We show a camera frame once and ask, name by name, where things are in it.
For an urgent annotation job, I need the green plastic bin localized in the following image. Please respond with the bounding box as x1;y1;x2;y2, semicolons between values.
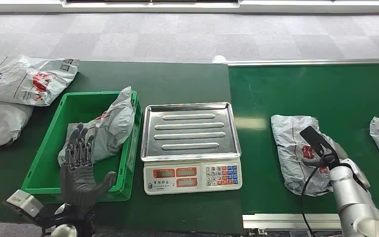
21;90;143;202

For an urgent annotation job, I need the green conveyor belt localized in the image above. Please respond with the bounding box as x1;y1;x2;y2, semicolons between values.
228;63;379;216

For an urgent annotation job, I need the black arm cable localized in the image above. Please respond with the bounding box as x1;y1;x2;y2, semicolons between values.
300;161;326;237

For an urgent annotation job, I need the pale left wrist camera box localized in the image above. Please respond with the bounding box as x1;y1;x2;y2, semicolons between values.
6;190;44;219

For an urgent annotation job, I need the electronic scale with steel tray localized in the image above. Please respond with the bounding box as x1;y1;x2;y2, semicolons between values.
140;102;243;196

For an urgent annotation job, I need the plain grey mailer package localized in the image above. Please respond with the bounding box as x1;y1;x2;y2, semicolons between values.
0;99;35;153

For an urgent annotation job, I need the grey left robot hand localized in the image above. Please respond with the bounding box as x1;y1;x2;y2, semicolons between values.
60;122;117;207

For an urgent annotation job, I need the grey mailer package red print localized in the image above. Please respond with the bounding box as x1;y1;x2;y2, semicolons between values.
0;54;80;107

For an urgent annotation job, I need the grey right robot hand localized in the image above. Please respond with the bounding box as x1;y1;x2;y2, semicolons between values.
299;125;341;171

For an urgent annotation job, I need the aluminium conveyor side rail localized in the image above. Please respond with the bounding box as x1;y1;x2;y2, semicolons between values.
242;213;379;230
212;55;379;67

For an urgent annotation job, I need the grey mailer package red logo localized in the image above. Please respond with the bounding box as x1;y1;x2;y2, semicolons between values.
270;114;352;198

